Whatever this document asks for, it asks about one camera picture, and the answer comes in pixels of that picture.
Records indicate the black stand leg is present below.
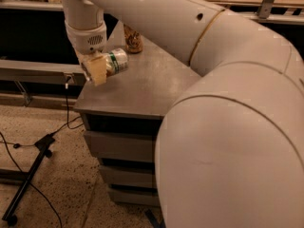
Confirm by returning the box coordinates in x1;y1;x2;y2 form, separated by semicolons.
0;134;55;226

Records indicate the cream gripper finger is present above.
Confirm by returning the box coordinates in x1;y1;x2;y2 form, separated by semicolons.
83;55;106;86

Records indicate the grey drawer cabinet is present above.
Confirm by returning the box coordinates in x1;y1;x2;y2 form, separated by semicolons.
73;20;203;207

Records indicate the grey metal shelf frame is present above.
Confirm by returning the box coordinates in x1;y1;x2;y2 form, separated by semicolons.
0;0;304;26

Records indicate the black floor cable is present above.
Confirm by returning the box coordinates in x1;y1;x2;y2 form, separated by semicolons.
0;76;86;228

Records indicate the brown patterned drink can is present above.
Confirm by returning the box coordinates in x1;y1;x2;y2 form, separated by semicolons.
123;25;143;53

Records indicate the grey drawer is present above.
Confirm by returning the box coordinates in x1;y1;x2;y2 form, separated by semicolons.
84;131;155;162
100;165;157;188
107;188;160;207

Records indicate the grey metal rail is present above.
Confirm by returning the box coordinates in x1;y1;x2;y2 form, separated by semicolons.
0;60;86;86

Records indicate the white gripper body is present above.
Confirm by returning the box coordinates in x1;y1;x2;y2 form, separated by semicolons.
65;22;107;55

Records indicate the bottom grey drawer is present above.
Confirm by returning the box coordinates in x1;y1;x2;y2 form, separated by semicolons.
107;188;160;207

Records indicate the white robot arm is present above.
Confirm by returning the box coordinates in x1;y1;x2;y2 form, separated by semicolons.
88;0;304;228

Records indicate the middle grey drawer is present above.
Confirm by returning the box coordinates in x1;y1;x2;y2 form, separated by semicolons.
100;165;157;188

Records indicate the top grey drawer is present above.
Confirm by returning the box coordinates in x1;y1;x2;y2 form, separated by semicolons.
84;131;155;162

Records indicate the white green 7up can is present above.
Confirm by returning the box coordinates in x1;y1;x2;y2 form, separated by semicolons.
80;47;129;83

